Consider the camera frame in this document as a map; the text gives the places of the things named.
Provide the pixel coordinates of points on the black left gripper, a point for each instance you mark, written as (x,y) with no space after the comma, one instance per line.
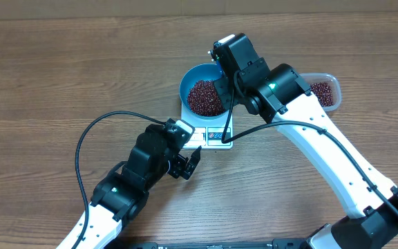
(181,162)

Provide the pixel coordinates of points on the blue metal bowl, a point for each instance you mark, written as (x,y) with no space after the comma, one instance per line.
(199,72)

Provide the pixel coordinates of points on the white digital kitchen scale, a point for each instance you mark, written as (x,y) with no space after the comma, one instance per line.
(208,130)

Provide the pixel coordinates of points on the clear plastic food container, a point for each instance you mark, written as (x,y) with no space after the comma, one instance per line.
(311,78)

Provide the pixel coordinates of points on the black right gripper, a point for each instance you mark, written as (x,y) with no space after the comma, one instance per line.
(226,91)

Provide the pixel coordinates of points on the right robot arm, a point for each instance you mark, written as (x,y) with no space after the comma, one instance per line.
(283,99)

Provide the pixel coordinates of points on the red beans in bowl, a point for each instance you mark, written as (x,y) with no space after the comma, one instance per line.
(203,99)

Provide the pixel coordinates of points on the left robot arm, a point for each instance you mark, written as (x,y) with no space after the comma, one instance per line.
(121,195)

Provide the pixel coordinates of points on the red adzuki beans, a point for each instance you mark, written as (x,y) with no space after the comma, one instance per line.
(324,93)

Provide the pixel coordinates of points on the blue plastic measuring scoop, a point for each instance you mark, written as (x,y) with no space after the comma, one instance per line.
(219,67)

